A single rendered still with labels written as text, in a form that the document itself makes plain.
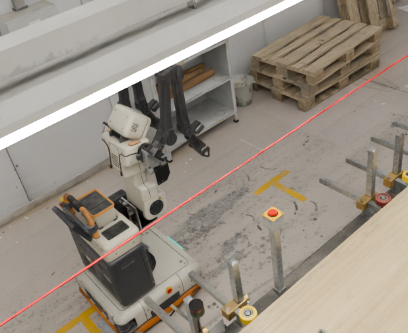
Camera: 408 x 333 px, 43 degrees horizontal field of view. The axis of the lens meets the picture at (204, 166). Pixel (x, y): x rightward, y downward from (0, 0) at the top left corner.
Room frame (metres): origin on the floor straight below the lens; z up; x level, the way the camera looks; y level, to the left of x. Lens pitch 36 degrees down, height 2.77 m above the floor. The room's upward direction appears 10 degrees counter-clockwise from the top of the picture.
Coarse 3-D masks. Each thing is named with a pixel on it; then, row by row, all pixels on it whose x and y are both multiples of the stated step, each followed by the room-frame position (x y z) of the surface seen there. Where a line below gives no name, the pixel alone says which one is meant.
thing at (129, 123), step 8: (120, 104) 2.62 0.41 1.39; (112, 112) 2.60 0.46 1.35; (120, 112) 2.56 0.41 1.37; (128, 112) 2.51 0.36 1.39; (136, 112) 2.52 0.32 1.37; (112, 120) 2.56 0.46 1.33; (120, 120) 2.52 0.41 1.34; (128, 120) 2.47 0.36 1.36; (136, 120) 2.48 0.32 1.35; (144, 120) 2.50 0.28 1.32; (112, 128) 2.54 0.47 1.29; (120, 128) 2.48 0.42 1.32; (128, 128) 2.45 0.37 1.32; (136, 128) 2.47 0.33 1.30; (144, 128) 2.50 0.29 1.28; (128, 136) 2.44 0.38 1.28; (136, 136) 2.46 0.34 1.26; (144, 136) 2.49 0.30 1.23
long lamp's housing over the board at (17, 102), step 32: (224, 0) 1.13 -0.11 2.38; (256, 0) 1.16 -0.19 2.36; (128, 32) 1.04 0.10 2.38; (160, 32) 1.02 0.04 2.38; (192, 32) 1.05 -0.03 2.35; (64, 64) 0.94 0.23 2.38; (96, 64) 0.93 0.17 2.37; (128, 64) 0.95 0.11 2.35; (0, 96) 0.85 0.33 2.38; (32, 96) 0.85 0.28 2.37; (64, 96) 0.87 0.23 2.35; (0, 128) 0.80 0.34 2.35
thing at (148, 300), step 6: (144, 300) 1.64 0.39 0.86; (150, 300) 1.63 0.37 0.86; (150, 306) 1.60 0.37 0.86; (156, 306) 1.59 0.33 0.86; (156, 312) 1.55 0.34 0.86; (162, 312) 1.54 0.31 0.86; (162, 318) 1.51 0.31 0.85; (168, 318) 1.50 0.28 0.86; (168, 324) 1.48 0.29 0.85; (174, 324) 1.46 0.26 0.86; (174, 330) 1.44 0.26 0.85; (180, 330) 1.43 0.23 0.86
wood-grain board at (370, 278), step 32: (384, 224) 1.80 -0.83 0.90; (352, 256) 1.63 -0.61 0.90; (384, 256) 1.60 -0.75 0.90; (320, 288) 1.48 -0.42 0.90; (352, 288) 1.45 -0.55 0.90; (384, 288) 1.42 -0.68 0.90; (256, 320) 1.38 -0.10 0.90; (288, 320) 1.35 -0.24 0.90; (320, 320) 1.32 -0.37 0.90; (352, 320) 1.29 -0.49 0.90; (384, 320) 1.26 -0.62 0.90
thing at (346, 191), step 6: (324, 180) 2.29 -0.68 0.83; (330, 180) 2.28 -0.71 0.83; (330, 186) 2.25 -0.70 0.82; (336, 186) 2.22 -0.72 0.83; (342, 186) 2.21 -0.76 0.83; (342, 192) 2.18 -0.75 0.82; (348, 192) 2.15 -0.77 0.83; (354, 192) 2.15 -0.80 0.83; (354, 198) 2.12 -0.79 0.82; (372, 204) 2.03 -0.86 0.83; (378, 210) 1.99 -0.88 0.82
